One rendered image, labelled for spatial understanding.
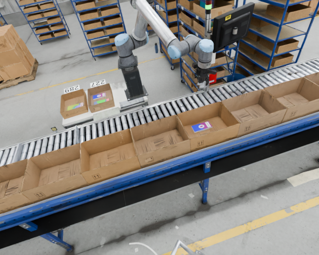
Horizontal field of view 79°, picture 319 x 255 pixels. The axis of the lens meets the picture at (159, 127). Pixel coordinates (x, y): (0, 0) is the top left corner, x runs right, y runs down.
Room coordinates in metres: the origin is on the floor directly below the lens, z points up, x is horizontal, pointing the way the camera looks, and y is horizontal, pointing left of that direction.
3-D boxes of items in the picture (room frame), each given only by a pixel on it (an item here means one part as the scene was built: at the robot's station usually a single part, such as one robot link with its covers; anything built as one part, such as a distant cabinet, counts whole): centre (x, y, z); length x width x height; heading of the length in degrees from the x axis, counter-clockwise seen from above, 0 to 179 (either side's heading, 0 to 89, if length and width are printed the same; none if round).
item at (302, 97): (1.18, -1.15, 0.96); 0.39 x 0.29 x 0.17; 98
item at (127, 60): (2.04, 0.21, 1.21); 0.19 x 0.19 x 0.10
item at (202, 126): (1.13, -0.36, 0.89); 0.16 x 0.07 x 0.02; 98
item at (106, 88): (2.01, 0.63, 0.80); 0.38 x 0.28 x 0.10; 9
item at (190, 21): (2.99, -0.81, 1.19); 0.40 x 0.30 x 0.10; 8
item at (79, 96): (1.99, 0.95, 0.80); 0.38 x 0.28 x 0.10; 11
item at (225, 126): (1.06, -0.37, 0.96); 0.39 x 0.29 x 0.17; 98
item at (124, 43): (2.04, 0.20, 1.35); 0.17 x 0.15 x 0.18; 116
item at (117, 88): (2.06, 0.62, 0.74); 1.00 x 0.58 x 0.03; 100
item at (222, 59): (2.53, -0.87, 0.79); 0.40 x 0.30 x 0.10; 10
